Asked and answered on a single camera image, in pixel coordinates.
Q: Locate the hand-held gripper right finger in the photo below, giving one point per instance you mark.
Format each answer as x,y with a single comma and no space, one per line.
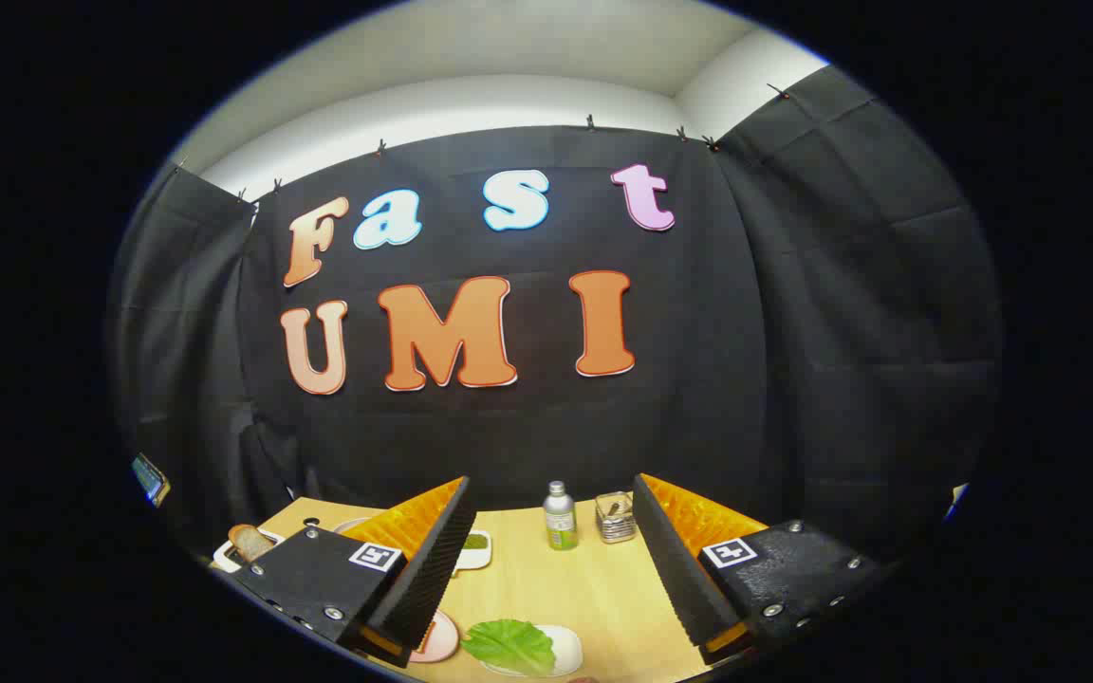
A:
679,569

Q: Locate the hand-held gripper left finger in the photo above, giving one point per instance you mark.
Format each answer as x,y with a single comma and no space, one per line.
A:
433,579

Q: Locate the green lettuce leaf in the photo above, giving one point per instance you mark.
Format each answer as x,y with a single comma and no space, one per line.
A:
509,645

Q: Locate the white bread slice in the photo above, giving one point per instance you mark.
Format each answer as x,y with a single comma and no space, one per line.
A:
250,541

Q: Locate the white divided dish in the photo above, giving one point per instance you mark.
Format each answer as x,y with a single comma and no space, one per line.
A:
478,562

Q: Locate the pile of green beans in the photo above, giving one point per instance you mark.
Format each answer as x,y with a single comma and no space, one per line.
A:
475,542

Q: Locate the pink round plate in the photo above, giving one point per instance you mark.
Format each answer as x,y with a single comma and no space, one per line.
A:
440,637

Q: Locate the wooden utensils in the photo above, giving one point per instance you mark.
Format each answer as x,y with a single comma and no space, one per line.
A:
614,509

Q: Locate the grey round plate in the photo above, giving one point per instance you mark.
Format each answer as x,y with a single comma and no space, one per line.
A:
349,523

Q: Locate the green label metal bottle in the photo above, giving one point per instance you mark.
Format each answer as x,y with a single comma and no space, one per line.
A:
561,522

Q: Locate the white square plate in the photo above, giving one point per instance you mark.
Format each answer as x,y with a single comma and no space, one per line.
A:
567,650

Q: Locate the white toaster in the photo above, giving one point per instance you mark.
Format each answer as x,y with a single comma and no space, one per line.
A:
226,556

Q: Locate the dark phone screen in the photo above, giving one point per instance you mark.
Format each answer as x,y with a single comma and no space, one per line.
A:
150,479

